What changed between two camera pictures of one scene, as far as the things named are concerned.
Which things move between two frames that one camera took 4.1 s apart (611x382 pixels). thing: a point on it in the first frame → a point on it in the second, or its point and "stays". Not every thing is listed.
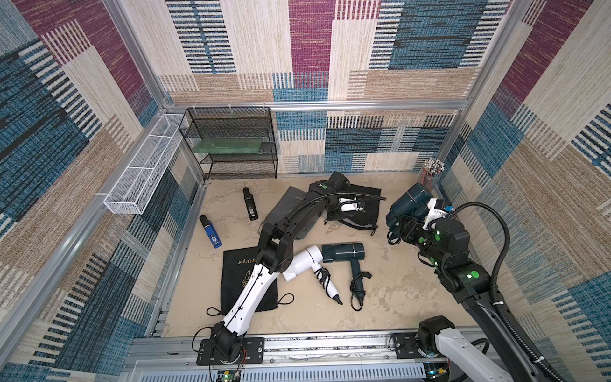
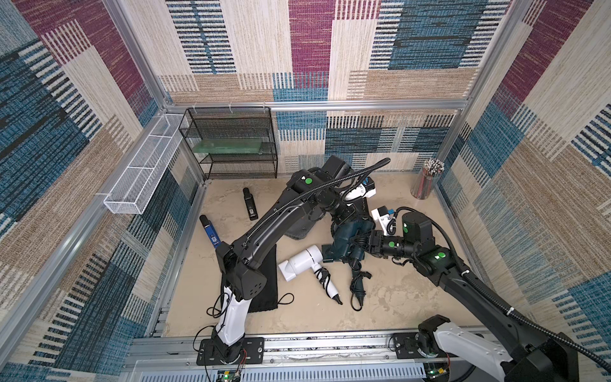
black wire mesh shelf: [231, 142] stays
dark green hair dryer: [412, 204] → [341, 247]
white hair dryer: [312, 258] stays
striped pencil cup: [430, 170] stays
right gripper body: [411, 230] → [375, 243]
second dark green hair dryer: [349, 252] stays
